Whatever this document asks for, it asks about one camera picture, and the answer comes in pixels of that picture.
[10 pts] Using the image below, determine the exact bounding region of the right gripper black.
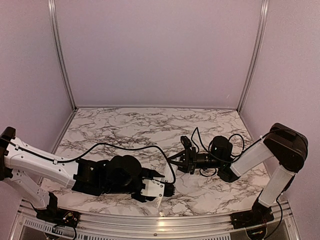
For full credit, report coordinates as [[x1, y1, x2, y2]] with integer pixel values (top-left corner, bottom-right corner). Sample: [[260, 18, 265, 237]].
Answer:
[[167, 146, 223, 175]]

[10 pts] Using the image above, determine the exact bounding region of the white remote control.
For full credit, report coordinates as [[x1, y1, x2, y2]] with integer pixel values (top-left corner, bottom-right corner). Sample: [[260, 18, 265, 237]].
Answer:
[[161, 163, 178, 183]]

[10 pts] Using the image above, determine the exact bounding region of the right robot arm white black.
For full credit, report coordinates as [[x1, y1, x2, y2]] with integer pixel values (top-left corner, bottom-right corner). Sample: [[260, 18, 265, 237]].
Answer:
[[168, 123, 308, 224]]

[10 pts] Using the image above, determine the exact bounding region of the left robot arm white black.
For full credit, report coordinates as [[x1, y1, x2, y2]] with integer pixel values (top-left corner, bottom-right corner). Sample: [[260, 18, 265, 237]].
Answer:
[[0, 126, 167, 223]]

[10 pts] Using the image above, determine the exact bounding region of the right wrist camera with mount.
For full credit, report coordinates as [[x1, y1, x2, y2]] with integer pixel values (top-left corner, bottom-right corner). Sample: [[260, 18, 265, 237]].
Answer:
[[180, 135, 196, 151]]

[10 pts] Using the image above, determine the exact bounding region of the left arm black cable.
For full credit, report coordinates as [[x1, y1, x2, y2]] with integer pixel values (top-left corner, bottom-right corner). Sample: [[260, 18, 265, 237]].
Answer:
[[0, 134, 177, 185]]

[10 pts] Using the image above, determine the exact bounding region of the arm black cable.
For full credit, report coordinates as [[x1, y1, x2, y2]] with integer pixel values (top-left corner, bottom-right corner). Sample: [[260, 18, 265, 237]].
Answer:
[[191, 126, 263, 178], [0, 134, 177, 185]]

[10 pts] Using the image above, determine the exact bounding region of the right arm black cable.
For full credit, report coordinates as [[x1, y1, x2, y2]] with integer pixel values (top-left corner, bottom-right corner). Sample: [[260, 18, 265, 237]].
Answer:
[[191, 126, 263, 178]]

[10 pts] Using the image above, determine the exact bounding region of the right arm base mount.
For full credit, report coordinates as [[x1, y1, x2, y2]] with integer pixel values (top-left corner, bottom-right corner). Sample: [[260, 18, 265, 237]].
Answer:
[[230, 208, 275, 229]]

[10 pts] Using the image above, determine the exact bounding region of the front aluminium frame rail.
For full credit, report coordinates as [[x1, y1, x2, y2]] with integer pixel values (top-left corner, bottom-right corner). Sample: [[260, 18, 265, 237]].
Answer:
[[8, 200, 301, 240]]

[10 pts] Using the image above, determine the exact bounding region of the right rear aluminium post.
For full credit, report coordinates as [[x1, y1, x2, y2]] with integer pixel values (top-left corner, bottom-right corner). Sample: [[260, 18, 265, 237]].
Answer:
[[236, 0, 270, 115]]

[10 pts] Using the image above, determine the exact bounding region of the aluminium post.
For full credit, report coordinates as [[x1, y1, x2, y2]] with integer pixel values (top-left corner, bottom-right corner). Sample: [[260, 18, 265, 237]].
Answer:
[[48, 0, 77, 112], [236, 0, 270, 115]]

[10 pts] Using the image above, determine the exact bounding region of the left rear aluminium post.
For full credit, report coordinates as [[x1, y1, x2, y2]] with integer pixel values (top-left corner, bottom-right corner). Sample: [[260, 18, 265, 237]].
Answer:
[[48, 0, 77, 112]]

